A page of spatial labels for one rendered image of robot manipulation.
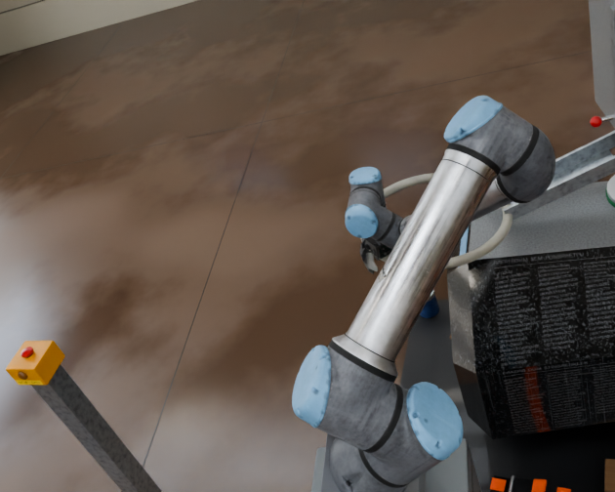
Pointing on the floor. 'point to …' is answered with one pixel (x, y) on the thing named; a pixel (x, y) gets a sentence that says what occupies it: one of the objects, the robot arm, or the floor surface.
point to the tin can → (430, 307)
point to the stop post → (79, 414)
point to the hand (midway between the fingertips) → (378, 265)
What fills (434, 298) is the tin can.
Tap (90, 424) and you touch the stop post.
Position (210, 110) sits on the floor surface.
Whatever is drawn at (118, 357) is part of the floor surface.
